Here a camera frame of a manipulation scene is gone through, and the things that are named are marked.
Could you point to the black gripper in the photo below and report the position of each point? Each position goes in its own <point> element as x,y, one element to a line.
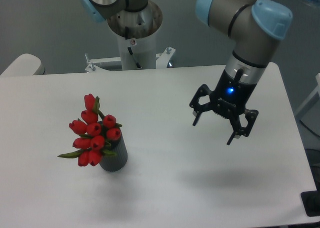
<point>231,100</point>

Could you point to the red tulip bouquet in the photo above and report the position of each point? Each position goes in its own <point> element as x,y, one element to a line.
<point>89,130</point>

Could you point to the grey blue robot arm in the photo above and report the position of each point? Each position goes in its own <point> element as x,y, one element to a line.
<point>256,26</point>

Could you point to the dark grey ribbed vase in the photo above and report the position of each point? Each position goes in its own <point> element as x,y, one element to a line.
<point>113,153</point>

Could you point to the black device at table edge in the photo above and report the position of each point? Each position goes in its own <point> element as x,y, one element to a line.
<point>311,203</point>

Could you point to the white chair armrest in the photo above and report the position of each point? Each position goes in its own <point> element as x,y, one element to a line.
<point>25,65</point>

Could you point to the white frame at right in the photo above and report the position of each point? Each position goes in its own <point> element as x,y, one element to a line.
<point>310,100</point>

